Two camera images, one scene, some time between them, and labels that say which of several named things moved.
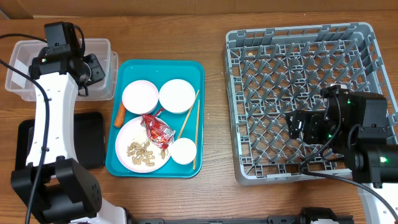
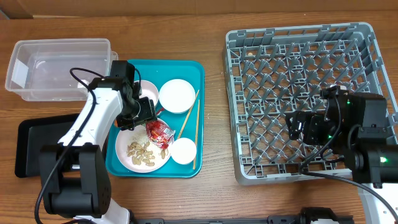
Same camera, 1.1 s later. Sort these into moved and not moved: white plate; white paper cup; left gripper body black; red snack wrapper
Moved: left gripper body black
Not moved: red snack wrapper; white plate; white paper cup
